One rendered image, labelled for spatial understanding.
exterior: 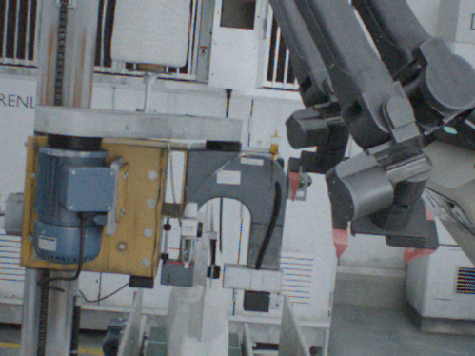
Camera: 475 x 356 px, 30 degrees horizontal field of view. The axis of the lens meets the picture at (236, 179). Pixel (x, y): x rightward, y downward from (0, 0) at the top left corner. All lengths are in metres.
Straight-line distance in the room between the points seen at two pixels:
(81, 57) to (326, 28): 1.12
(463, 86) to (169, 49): 0.89
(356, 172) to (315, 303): 3.96
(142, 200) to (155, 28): 0.44
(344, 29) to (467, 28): 4.64
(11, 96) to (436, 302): 2.94
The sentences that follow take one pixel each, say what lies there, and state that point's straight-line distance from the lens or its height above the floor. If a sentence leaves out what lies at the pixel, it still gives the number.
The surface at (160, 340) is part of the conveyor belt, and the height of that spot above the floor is 0.38.
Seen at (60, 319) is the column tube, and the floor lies 0.89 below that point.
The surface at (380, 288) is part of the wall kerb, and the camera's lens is 6.37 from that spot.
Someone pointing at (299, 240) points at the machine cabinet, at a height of 0.66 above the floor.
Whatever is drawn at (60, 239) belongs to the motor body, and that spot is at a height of 1.14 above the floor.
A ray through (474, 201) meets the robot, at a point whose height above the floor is 1.37.
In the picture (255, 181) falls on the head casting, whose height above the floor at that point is 1.28.
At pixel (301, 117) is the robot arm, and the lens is 1.64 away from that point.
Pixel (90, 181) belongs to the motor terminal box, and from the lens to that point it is 1.86.
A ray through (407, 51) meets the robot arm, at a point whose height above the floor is 1.57.
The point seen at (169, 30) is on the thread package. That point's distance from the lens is 1.90.
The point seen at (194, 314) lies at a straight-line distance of 2.64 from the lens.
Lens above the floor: 1.52
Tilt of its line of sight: 7 degrees down
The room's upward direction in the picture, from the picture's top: 5 degrees clockwise
